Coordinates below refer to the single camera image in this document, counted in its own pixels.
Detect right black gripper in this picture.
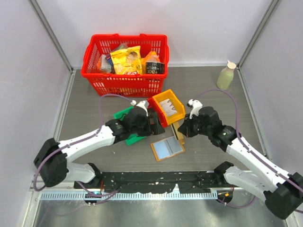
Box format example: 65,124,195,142
178,112,211,138

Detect yellow leather card holder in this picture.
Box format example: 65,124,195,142
151,138,185,161

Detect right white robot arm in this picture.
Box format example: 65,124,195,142
178,103,303,219

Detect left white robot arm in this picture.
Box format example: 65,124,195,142
34,106,165,188

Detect white card in yellow bin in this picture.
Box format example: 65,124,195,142
159,98,178,117

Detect green plastic bin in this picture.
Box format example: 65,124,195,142
113,106,145,146

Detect red plastic bin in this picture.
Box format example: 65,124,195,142
147,97,168,128

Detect yellow plastic bin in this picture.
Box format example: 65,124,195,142
152,89,185,126

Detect black face cream jar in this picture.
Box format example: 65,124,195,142
145,61,165,74

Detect red plastic shopping basket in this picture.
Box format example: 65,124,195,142
81,34,169,97

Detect yellow snack bag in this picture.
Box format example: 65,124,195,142
110,46,143,75

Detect grey boxed item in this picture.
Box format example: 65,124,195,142
97,54,112,73

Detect green lotion bottle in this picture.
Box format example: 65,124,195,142
216,61,236,90

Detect orange snack packet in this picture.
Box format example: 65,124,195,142
141,51,160,71

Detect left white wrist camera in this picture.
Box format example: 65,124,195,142
130,100,149,116

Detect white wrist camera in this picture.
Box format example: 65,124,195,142
130,100,149,116
187,99,203,119

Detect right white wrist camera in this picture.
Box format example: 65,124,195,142
187,99,203,119

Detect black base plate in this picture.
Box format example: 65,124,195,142
85,171,231,194

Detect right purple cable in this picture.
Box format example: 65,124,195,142
195,89,303,209

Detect purple cable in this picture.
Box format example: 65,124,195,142
195,89,303,209
33,94,135,205

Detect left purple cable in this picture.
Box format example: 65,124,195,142
33,94,135,205

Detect white slotted cable duct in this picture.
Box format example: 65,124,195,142
40,191,218,201

